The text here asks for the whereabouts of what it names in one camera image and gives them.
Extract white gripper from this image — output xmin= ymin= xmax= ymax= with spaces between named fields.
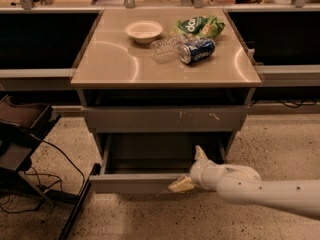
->
xmin=168 ymin=145 xmax=226 ymax=193

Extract grey drawer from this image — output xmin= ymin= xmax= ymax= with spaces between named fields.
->
xmin=90 ymin=132 xmax=229 ymax=194
xmin=82 ymin=106 xmax=248 ymax=133

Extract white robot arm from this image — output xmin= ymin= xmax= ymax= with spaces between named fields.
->
xmin=168 ymin=145 xmax=320 ymax=220

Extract grey top drawer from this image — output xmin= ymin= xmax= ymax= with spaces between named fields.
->
xmin=82 ymin=106 xmax=248 ymax=133

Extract grey drawer cabinet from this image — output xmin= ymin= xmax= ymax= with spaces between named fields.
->
xmin=71 ymin=7 xmax=262 ymax=148

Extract blue pepsi can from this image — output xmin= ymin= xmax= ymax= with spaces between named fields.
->
xmin=179 ymin=38 xmax=216 ymax=64

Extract clear plastic bottle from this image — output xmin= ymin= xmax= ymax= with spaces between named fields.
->
xmin=150 ymin=35 xmax=188 ymax=63

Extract green chip bag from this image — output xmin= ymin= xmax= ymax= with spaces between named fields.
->
xmin=170 ymin=15 xmax=225 ymax=38

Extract white bowl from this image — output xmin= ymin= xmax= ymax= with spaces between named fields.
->
xmin=125 ymin=20 xmax=163 ymax=44

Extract black equipment stand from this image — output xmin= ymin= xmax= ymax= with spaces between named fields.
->
xmin=0 ymin=95 xmax=91 ymax=240

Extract black cables under shelf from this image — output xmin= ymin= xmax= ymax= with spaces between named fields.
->
xmin=248 ymin=98 xmax=318 ymax=109

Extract black floor cable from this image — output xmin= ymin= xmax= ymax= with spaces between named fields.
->
xmin=0 ymin=135 xmax=86 ymax=215

